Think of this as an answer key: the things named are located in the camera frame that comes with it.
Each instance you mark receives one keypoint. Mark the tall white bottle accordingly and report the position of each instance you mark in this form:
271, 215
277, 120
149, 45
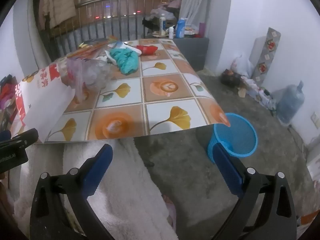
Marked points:
162, 23

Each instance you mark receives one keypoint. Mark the white red printed paper bag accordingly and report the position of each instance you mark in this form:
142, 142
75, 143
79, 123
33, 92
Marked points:
45, 100

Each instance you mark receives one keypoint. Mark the purple cup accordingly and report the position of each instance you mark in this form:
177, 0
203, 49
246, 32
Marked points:
202, 28

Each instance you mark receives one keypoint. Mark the tile-patterned tablecloth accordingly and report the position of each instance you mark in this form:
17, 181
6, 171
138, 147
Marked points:
160, 87

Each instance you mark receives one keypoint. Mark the red lid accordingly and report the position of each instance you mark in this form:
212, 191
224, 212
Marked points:
199, 36

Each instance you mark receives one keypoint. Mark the rolled patterned mat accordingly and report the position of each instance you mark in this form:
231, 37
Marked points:
268, 52

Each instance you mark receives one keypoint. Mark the orange striped plastic packet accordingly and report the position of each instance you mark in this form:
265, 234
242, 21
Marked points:
97, 46

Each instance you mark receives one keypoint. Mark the blue bottle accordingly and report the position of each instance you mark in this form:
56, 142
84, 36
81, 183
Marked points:
181, 28

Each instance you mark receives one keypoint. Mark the cardboard box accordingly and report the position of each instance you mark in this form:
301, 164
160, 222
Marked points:
156, 22

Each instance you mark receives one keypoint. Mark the teal plastic bag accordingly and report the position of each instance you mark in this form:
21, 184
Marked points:
125, 60

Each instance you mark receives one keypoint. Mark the red plastic packet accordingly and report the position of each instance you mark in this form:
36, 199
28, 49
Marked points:
146, 49

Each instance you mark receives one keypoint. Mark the small white bottle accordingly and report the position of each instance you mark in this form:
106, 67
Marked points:
171, 33

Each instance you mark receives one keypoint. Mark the metal railing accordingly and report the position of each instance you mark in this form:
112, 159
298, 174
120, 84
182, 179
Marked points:
112, 12

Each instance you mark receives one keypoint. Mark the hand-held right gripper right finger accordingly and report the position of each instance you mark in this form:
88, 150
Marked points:
230, 170

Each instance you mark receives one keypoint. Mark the grey cabinet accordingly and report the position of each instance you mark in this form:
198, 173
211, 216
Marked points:
193, 52

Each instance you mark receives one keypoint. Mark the pile of clothes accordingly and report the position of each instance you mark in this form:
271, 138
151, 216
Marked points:
172, 5

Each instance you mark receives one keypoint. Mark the white fluffy blanket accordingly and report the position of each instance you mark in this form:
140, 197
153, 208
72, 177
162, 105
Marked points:
120, 192

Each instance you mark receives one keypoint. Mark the blue mesh wastebasket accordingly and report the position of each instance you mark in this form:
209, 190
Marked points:
237, 137

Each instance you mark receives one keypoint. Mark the black bag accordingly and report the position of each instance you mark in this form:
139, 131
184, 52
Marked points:
148, 23

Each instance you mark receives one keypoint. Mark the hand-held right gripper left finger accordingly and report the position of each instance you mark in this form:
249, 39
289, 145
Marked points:
100, 170

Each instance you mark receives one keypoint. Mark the grey curtain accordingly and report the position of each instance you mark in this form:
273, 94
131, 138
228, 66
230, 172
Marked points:
196, 0

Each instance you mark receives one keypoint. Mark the beige padded coat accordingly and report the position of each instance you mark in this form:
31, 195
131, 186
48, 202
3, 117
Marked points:
58, 2

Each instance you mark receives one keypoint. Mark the white plastic bag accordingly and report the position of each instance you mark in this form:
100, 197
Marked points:
242, 65

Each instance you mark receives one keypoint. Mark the clear plastic bag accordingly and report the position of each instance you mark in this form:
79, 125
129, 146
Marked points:
90, 72

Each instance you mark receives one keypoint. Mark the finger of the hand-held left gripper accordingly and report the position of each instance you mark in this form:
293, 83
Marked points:
22, 137

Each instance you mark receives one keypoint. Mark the blue water jug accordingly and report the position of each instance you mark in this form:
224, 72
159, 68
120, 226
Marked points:
291, 103

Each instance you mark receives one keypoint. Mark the white panel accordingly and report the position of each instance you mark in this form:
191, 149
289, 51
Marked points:
257, 50

